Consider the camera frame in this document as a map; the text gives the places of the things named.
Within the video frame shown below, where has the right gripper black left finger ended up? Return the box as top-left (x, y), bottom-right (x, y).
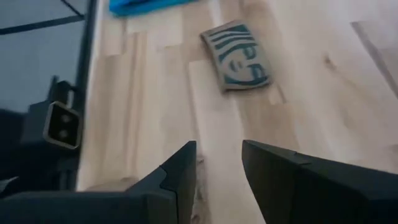
top-left (0, 140), bottom-right (198, 224)

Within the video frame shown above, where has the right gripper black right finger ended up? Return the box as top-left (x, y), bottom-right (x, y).
top-left (241, 139), bottom-right (398, 224)

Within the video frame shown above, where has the large teal cloth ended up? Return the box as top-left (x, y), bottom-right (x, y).
top-left (108, 0), bottom-right (200, 17)

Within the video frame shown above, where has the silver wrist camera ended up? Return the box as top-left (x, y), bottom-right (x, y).
top-left (42, 101), bottom-right (84, 151)

